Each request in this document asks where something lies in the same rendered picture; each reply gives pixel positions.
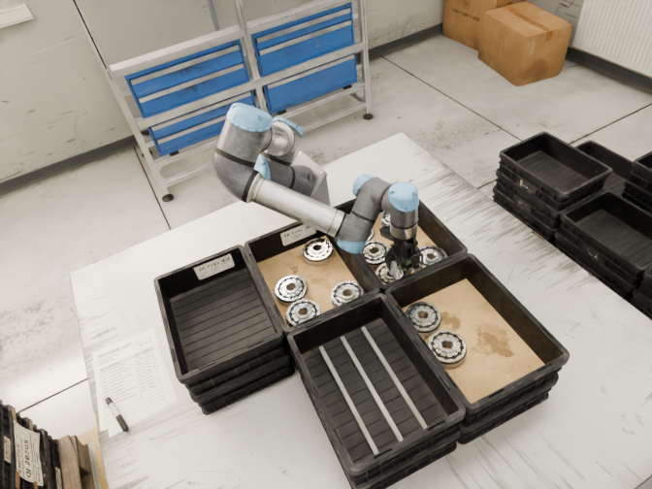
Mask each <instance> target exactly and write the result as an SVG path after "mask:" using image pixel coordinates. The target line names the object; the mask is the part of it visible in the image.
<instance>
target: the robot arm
mask: <svg viewBox="0 0 652 489"><path fill-rule="evenodd" d="M303 133H304V131H303V129H302V128H301V127H300V126H299V125H297V124H295V123H293V122H291V121H289V120H287V119H285V118H282V117H279V116H276V117H275V118H274V120H273V119H272V117H271V116H270V115H269V114H268V113H266V112H264V111H262V110H260V109H257V108H255V107H252V106H250V105H246V104H243V103H234V104H233V105H232V106H231V108H230V110H229V112H228V113H227V117H226V120H225V123H224V125H223V128H222V131H221V134H220V136H219V139H218V142H217V145H216V148H215V150H214V152H213V155H212V167H213V171H214V173H215V175H216V177H217V179H218V181H219V182H220V184H221V185H222V186H223V187H224V189H225V190H226V191H228V192H229V193H230V194H231V195H232V196H234V197H235V198H236V199H238V200H240V201H242V202H245V203H247V204H249V203H252V202H253V203H255V204H258V205H260V206H262V207H265V208H267V209H269V210H272V211H274V212H278V213H280V214H282V215H285V216H287V217H289V218H292V219H294V220H296V221H299V222H301V223H303V224H306V225H308V226H309V227H312V228H314V229H316V230H319V231H321V232H323V233H326V234H328V235H330V236H333V237H335V238H337V239H338V246H339V247H340V248H342V249H344V250H345V251H348V252H350V253H354V254H358V253H360V252H361V251H362V249H363V247H364V245H365V244H366V242H367V241H368V237H369V236H370V234H371V232H372V229H373V227H374V225H375V222H376V220H377V218H378V216H379V213H380V211H384V212H388V213H389V214H390V224H387V225H385V226H383V227H382V228H379V232H380V235H381V237H383V238H385V239H387V240H390V241H392V242H394V243H393V244H390V246H389V247H388V251H386V255H385V259H384V260H385V264H386V266H387V269H388V271H389V274H390V276H391V277H394V278H395V279H399V278H400V277H399V274H398V271H399V272H400V274H401V273H402V269H407V271H408V274H410V273H411V271H412V270H414V271H415V272H416V271H418V270H417V268H418V267H419V264H420V265H421V266H423V253H422V252H421V250H420V249H419V248H418V241H417V239H415V238H416V233H417V221H418V205H419V199H418V190H417V188H416V186H415V185H414V184H412V183H411V182H403V181H399V182H396V183H394V184H391V183H389V182H387V181H385V180H383V179H381V178H379V177H376V176H373V175H371V174H367V173H365V174H362V175H360V176H359V177H358V178H357V179H356V180H355V182H354V183H353V189H352V192H353V195H354V196H356V198H357V199H356V202H355V204H354V206H353V208H352V210H351V212H350V214H347V213H345V212H342V211H339V210H337V209H335V208H332V207H330V206H328V205H326V204H323V203H321V202H319V201H316V200H314V199H312V198H310V195H311V193H312V191H313V189H314V183H315V179H314V173H313V171H312V169H311V168H310V167H307V166H304V165H294V166H290V165H291V162H292V160H293V157H294V155H295V152H296V150H297V147H298V145H299V143H300V141H301V140H302V136H303ZM419 256H421V261H420V259H419ZM399 267H400V268H399Z"/></svg>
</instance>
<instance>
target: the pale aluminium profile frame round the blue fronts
mask: <svg viewBox="0 0 652 489"><path fill-rule="evenodd" d="M69 1H70V3H71V5H72V7H73V9H74V11H75V13H76V15H77V17H78V19H79V21H80V24H81V27H82V29H83V31H84V33H85V35H86V37H87V39H88V41H89V43H90V44H91V46H92V48H93V51H94V53H95V55H96V57H97V59H98V61H99V63H100V65H101V67H102V69H103V71H104V73H105V75H106V78H107V80H108V82H109V84H110V86H111V88H112V90H113V92H114V95H115V97H116V99H117V101H118V103H119V105H120V107H121V109H122V111H123V113H124V115H125V117H126V119H127V121H128V123H129V125H130V127H131V129H132V132H133V134H134V136H135V138H136V140H137V142H138V144H139V146H140V148H141V150H142V152H143V153H142V157H145V158H146V161H147V164H148V166H149V167H150V169H151V171H152V173H153V175H154V177H155V179H156V181H157V183H158V185H159V188H160V190H161V192H162V194H163V197H162V201H163V202H169V201H171V200H173V198H174V196H173V194H169V192H168V190H167V188H166V187H168V186H170V185H173V184H175V183H178V182H180V181H183V180H185V179H190V178H192V177H195V176H197V175H200V174H202V173H205V172H206V171H209V170H211V169H213V167H212V161H210V162H208V163H205V164H203V165H200V166H198V167H195V168H193V169H190V170H188V171H185V172H182V173H180V174H177V175H175V176H172V177H170V178H165V177H162V176H160V174H159V173H160V170H161V168H162V167H163V166H164V165H167V164H169V163H172V162H174V161H177V160H180V159H182V158H184V157H186V156H189V155H191V154H194V153H197V152H199V151H202V150H204V149H207V148H210V147H214V146H216V145H217V142H218V139H219V136H220V135H219V136H217V137H214V138H211V139H209V140H206V141H203V142H202V143H199V144H197V145H194V146H191V147H187V148H184V149H182V150H176V151H174V152H171V153H169V155H166V156H163V157H161V158H158V159H156V160H153V159H152V157H151V154H152V152H151V151H150V150H148V147H152V146H155V144H154V142H153V139H152V137H151V136H150V135H143V134H141V132H140V130H141V129H144V128H147V127H149V126H152V125H154V124H157V123H160V122H163V121H165V120H168V119H171V118H174V117H176V116H179V115H182V114H186V113H189V112H192V111H195V110H197V109H200V108H203V107H206V106H207V105H210V104H213V103H216V102H219V101H221V100H224V99H227V98H230V97H233V96H235V95H238V94H241V93H244V92H247V91H249V90H251V89H255V93H256V96H254V99H255V103H256V107H259V109H260V110H262V111H264V112H266V113H267V107H266V104H267V101H266V96H265V93H263V90H262V85H265V84H268V83H271V82H275V81H278V80H281V79H283V78H286V77H289V76H292V75H295V74H297V73H300V72H303V71H306V70H307V69H310V68H313V67H316V66H319V65H321V64H324V63H327V62H330V61H332V60H335V59H338V58H341V57H344V56H346V55H349V54H352V53H354V52H356V51H359V50H361V64H359V65H356V68H357V70H359V69H361V68H362V76H361V75H359V74H358V73H357V83H355V84H353V85H351V84H350V85H347V86H345V87H342V89H340V90H337V91H334V92H332V93H329V94H327V95H324V96H321V97H319V98H316V99H313V100H311V101H308V102H307V103H304V104H301V105H299V106H296V107H293V108H291V109H288V110H283V111H280V112H277V114H273V115H271V117H272V119H273V120H274V118H275V117H276V116H279V117H282V118H288V117H290V116H292V115H295V114H299V113H301V112H304V111H307V110H309V109H312V108H314V107H317V106H320V105H322V104H325V103H327V102H330V101H333V100H335V99H338V98H340V97H343V96H345V95H347V94H349V95H351V96H352V97H353V98H355V99H356V100H357V101H359V102H360V103H358V104H355V105H353V106H350V107H347V108H345V109H342V110H340V111H337V112H335V113H332V114H328V115H326V116H323V117H321V118H319V119H316V120H314V121H311V122H309V123H306V124H304V125H301V126H300V127H301V128H302V129H303V131H304V132H307V131H309V130H311V129H313V128H316V127H318V126H321V125H323V124H326V123H328V122H331V121H333V120H336V119H338V118H341V117H343V116H346V115H348V114H352V113H355V112H357V111H360V110H362V109H364V111H365V113H366V114H364V115H363V118H364V119H372V118H373V117H374V116H373V115H372V114H369V113H370V112H371V92H370V74H369V56H368V37H367V19H366V0H357V5H358V13H356V14H353V19H355V18H357V17H358V20H359V35H360V42H359V43H356V44H353V45H351V46H348V47H345V48H342V49H337V50H335V51H332V52H329V53H326V54H323V55H321V56H318V57H315V58H313V59H310V60H307V61H305V62H302V63H299V64H296V65H293V66H291V67H288V68H285V69H282V70H279V71H276V72H274V73H271V74H269V75H266V76H263V77H261V76H260V74H258V70H257V65H256V61H255V57H254V53H255V49H254V48H253V47H252V44H251V41H250V36H249V32H248V28H247V23H246V19H245V11H244V7H243V3H242V0H233V2H234V6H235V10H236V14H237V18H238V22H239V25H240V28H241V29H242V30H243V34H244V36H243V42H244V49H245V50H243V53H244V56H246V57H247V61H248V65H249V69H250V74H251V78H249V79H250V81H247V82H245V83H242V84H239V85H236V86H233V87H230V88H228V89H225V90H222V91H219V92H216V93H214V94H211V95H209V96H206V97H203V98H200V99H197V100H194V101H192V102H189V103H186V104H183V105H180V106H178V107H175V108H172V109H170V110H168V111H165V112H162V113H159V114H155V115H152V116H149V117H146V118H143V117H142V116H138V117H136V118H134V117H133V116H132V114H131V112H130V110H129V108H128V105H127V103H126V101H125V99H124V97H125V96H128V95H131V94H132V93H131V91H130V89H127V90H124V91H120V88H119V86H118V84H117V82H116V80H115V78H114V75H113V73H112V70H111V68H110V66H109V64H108V62H107V60H106V57H105V55H104V53H103V52H102V50H101V48H100V46H99V44H98V41H97V39H96V37H95V35H94V33H93V31H92V29H91V26H90V24H89V22H88V20H87V18H86V16H85V14H84V12H83V9H82V6H81V4H80V2H79V0H69ZM207 3H208V7H209V10H210V14H211V17H212V23H213V27H214V30H215V32H216V31H220V30H221V27H220V23H219V20H218V16H217V12H216V9H215V5H214V2H213V0H207ZM245 30H246V34H247V36H246V35H245ZM108 72H109V73H110V75H111V77H112V79H113V80H112V81H111V79H110V77H109V75H108ZM360 89H363V95H364V96H363V95H362V94H360V93H359V92H358V91H357V90H360ZM139 129H140V130H139Z"/></svg>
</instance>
